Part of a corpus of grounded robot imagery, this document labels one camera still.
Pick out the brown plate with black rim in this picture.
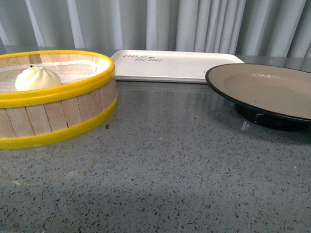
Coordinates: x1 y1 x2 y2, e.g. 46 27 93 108
206 64 311 131

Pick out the white steamed bun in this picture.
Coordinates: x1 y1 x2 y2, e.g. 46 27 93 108
15 67 62 91

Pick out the white rectangular tray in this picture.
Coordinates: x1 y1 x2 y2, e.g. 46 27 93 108
111 50 243 83

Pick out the white mesh steamer liner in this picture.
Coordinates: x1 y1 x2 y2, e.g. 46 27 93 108
0 60 110 93

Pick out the yellow rimmed bamboo steamer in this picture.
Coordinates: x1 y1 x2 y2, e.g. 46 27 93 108
0 50 118 150

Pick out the grey pleated curtain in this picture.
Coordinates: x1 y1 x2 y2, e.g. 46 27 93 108
0 0 311 58

